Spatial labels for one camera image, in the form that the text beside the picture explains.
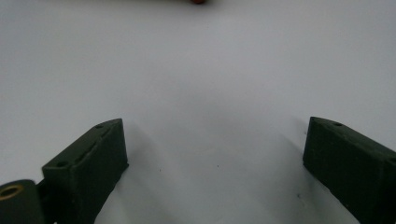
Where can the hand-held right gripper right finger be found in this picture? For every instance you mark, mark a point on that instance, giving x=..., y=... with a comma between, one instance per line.
x=351, y=165

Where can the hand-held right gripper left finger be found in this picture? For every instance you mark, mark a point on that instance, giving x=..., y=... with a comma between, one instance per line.
x=90, y=168

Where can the small red round object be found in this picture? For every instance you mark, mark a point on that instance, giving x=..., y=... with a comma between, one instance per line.
x=198, y=1

